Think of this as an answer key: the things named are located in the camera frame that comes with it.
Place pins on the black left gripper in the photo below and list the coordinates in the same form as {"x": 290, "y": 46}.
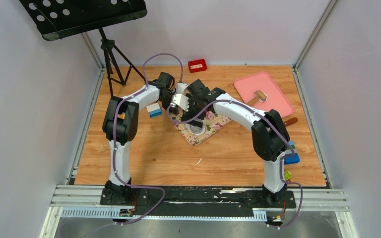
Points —
{"x": 165, "y": 107}

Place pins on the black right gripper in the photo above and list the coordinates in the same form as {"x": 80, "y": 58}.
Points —
{"x": 186, "y": 115}

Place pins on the floral yellow tray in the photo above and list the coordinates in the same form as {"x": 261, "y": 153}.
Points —
{"x": 213, "y": 123}

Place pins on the red toy block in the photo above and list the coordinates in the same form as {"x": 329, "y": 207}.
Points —
{"x": 197, "y": 65}

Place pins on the pink tray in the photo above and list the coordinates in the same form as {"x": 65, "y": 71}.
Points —
{"x": 276, "y": 100}

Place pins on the blue green stacked blocks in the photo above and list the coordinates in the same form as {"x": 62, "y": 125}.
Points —
{"x": 292, "y": 156}

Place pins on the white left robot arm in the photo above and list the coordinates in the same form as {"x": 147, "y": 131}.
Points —
{"x": 120, "y": 126}

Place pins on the white and blue toy block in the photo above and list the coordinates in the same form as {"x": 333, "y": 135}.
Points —
{"x": 154, "y": 110}

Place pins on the small green toy block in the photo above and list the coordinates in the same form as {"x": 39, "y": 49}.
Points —
{"x": 287, "y": 175}

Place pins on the black music stand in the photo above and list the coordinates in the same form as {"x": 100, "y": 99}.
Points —
{"x": 58, "y": 19}

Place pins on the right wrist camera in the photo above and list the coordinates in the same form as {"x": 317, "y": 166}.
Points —
{"x": 181, "y": 101}

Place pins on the wooden rolling pin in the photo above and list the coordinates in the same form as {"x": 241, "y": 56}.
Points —
{"x": 259, "y": 97}

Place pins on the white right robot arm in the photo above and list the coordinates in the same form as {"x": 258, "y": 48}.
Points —
{"x": 269, "y": 135}

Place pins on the white dough ball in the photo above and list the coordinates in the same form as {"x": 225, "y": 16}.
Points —
{"x": 196, "y": 129}

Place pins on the metal scraper wooden handle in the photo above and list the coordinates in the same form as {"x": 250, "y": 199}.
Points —
{"x": 291, "y": 121}

